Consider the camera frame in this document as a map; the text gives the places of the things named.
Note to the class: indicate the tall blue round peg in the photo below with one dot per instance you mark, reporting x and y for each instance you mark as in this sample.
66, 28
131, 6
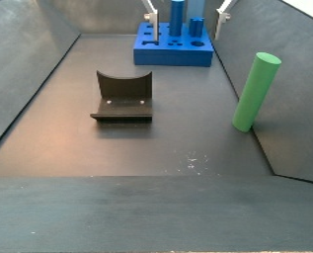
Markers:
176, 17

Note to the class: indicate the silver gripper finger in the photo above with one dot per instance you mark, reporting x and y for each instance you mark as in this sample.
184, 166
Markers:
152, 16
224, 16

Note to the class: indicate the blue foam shape board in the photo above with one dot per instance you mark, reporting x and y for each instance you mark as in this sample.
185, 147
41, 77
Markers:
175, 51

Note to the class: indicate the green oval cylinder peg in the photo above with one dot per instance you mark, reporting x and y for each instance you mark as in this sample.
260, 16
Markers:
261, 76

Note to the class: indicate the short blue peg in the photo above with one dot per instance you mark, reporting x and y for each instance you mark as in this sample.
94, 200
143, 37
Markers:
196, 26

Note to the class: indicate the black curved holder stand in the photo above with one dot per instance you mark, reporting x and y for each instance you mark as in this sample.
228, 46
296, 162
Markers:
127, 98

